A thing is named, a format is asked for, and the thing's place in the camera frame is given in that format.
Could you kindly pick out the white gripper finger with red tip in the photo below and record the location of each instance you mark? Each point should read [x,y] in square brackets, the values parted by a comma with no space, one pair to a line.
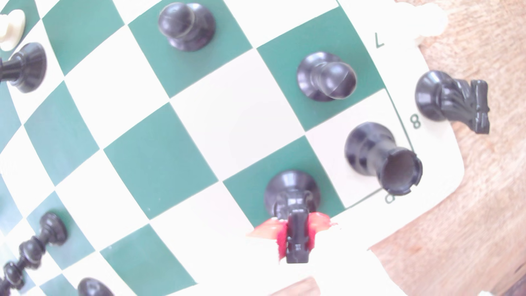
[318,224]
[269,230]

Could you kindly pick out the black chess knight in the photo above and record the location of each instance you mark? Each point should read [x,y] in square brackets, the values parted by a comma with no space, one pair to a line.
[291,197]
[448,98]

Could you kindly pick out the black chess rook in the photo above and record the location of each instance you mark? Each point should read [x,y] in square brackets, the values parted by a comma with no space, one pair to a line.
[378,156]

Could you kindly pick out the green white chess mat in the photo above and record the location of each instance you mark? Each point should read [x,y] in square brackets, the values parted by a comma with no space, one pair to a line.
[164,164]

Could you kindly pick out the black chess pawn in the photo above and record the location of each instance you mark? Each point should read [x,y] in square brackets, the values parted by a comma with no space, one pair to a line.
[187,25]
[326,76]

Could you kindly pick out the white chess piece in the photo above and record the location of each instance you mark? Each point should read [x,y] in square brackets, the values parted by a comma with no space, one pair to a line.
[10,28]
[419,18]

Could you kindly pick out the tall black chess piece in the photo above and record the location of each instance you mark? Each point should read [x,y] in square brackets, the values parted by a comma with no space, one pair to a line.
[33,248]

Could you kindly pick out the black chess bishop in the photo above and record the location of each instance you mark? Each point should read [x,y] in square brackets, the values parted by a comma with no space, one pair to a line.
[26,68]

